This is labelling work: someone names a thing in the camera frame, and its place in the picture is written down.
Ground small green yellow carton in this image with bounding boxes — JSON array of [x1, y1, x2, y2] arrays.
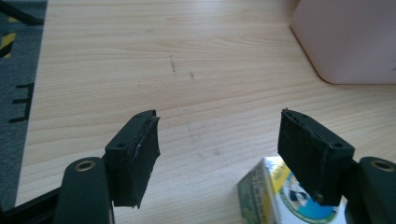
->
[[236, 156, 348, 224]]

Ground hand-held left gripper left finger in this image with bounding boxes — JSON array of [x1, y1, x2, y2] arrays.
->
[[105, 109, 162, 209]]

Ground black tape floor marking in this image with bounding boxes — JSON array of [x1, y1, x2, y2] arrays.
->
[[7, 82, 35, 123]]

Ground pale pink plastic container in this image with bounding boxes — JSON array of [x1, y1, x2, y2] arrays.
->
[[290, 0, 396, 85]]

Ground black bar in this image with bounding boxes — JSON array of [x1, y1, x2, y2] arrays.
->
[[0, 0, 45, 26]]

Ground yellow black hazard tape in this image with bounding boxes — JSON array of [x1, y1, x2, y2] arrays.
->
[[0, 16, 18, 59]]

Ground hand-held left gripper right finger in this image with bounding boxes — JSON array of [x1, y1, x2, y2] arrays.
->
[[276, 107, 356, 207]]

